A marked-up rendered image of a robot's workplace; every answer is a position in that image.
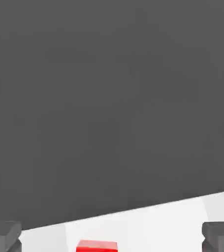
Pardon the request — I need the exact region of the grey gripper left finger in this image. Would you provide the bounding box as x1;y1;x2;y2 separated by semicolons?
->
0;220;23;252

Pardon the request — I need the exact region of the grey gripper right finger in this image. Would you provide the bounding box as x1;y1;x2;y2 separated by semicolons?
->
201;221;224;252

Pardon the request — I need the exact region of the small red cube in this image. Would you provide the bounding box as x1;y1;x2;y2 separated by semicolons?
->
75;239;118;252

